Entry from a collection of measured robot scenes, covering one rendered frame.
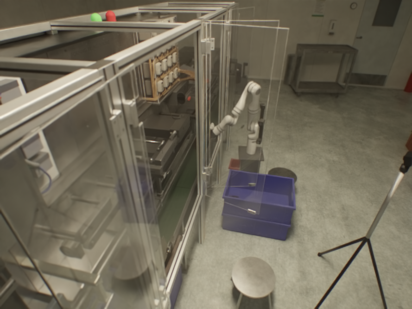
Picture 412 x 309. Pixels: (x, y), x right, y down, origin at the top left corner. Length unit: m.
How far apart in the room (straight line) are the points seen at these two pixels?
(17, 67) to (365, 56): 6.60
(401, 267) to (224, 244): 1.47
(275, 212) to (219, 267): 0.64
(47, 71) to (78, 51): 0.78
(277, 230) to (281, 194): 0.38
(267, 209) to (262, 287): 0.64
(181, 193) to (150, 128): 0.52
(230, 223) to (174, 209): 0.78
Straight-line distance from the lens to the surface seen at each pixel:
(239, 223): 2.42
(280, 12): 6.45
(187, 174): 2.05
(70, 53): 1.45
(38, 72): 0.75
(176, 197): 1.88
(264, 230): 2.45
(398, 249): 2.93
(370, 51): 6.88
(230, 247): 2.41
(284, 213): 2.29
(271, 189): 2.59
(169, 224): 1.72
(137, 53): 0.78
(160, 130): 1.87
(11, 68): 0.80
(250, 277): 1.98
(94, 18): 1.67
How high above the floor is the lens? 1.93
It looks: 34 degrees down
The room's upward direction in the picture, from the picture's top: straight up
